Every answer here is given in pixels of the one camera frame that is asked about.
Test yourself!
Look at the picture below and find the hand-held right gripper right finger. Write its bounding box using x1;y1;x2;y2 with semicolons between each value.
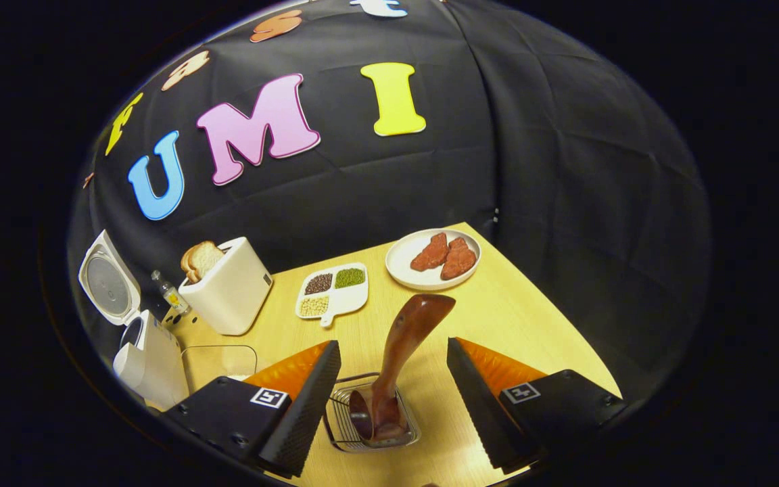
446;337;628;473

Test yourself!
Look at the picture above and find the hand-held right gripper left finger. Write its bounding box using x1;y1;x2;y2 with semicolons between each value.
163;340;341;478

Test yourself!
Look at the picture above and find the metal wire chopstick holder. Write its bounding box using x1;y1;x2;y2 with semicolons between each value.
324;372;421;453

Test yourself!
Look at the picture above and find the brown wooden spoon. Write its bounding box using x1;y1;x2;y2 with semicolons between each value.
349;294;456;442

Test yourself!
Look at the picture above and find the white rice cooker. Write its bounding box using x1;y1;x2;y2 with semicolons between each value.
78;230;191;411

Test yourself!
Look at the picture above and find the clear glass container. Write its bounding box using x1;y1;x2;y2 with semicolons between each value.
180;344;259;393

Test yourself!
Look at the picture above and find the white divided dish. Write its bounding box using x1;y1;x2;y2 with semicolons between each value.
295;262;369;328

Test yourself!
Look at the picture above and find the white toaster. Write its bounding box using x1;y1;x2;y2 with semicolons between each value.
179;237;274;336

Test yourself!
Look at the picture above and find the red meat piece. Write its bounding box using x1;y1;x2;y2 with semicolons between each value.
410;233;450;272
440;237;477;281

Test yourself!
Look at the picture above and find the white round plate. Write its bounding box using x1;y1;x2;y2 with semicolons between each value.
385;229;482;292

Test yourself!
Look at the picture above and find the small glass bottle yellow label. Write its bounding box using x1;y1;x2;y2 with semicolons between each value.
151;271;191;317

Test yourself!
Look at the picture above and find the toast bread slice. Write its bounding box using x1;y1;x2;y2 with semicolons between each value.
190;241;226;279
181;245;204;283

